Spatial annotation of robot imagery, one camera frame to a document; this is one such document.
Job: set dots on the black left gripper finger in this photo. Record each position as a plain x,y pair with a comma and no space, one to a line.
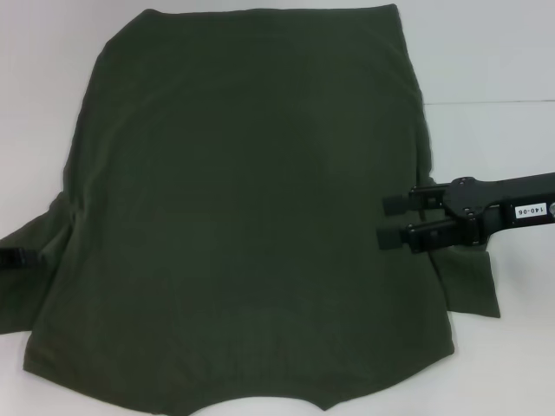
11,257

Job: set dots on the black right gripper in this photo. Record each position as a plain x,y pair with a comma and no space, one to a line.
490,203

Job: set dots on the dark green shirt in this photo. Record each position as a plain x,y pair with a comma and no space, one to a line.
243,195

